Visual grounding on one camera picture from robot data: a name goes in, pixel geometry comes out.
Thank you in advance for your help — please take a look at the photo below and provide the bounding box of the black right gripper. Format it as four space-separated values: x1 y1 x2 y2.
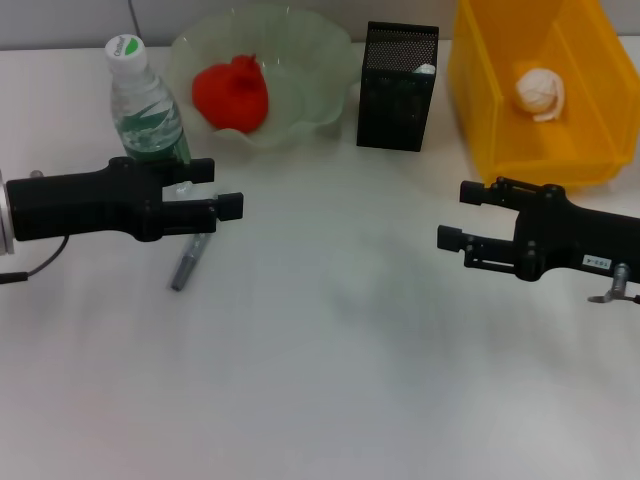
437 175 640 285

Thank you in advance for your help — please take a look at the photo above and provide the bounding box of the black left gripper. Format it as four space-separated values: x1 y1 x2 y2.
5 157 245 244

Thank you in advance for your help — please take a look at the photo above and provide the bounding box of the grey marker pen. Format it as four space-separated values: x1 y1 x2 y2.
169 232 212 293

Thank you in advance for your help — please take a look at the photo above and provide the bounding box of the red-orange fruit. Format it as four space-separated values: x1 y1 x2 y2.
192 53 270 135

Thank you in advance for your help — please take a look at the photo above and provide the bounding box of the clear green-label water bottle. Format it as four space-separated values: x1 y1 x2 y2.
104 33 195 197

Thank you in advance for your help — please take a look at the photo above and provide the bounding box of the white paper ball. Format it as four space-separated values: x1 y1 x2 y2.
514 68 566 124

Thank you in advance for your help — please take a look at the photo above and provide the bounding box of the black mesh pen holder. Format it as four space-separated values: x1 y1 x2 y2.
356 21 440 152

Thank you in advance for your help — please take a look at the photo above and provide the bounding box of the translucent green fruit bowl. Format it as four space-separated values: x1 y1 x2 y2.
166 4 351 151

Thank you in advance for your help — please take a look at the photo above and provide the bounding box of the yellow plastic bin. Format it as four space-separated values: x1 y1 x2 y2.
446 0 640 194

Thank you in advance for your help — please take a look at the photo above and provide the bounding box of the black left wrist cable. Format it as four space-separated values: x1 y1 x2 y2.
0 234 71 286

